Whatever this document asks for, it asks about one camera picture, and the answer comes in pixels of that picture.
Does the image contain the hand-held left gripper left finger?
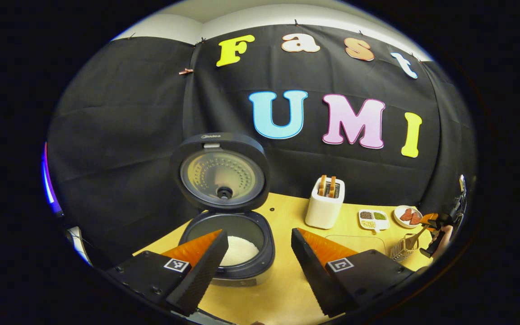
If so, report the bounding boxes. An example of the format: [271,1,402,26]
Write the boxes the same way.
[107,229,230,316]

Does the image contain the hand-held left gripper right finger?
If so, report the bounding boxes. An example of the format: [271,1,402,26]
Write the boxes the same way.
[291,228,416,317]

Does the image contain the white rice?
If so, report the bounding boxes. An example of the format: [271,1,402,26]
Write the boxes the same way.
[219,236,260,267]

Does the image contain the metal wire chopstick holder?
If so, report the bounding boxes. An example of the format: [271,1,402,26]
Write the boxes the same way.
[390,233,419,262]

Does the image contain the dark rice cooker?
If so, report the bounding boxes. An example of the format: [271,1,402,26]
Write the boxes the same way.
[170,132,276,288]

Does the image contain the white round plate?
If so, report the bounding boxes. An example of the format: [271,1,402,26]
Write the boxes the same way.
[394,205,423,229]

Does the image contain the black stand with white top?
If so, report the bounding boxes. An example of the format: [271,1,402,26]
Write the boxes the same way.
[458,174,468,217]

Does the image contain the white divided dish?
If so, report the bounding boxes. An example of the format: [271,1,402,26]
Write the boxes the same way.
[358,209,390,233]

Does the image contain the white toaster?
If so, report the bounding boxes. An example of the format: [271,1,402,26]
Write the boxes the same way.
[305,177,346,230]

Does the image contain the white box with clear lid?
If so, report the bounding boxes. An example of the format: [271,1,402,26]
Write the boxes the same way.
[323,234,387,258]

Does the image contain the black backdrop cloth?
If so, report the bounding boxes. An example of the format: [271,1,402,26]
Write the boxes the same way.
[46,23,477,267]

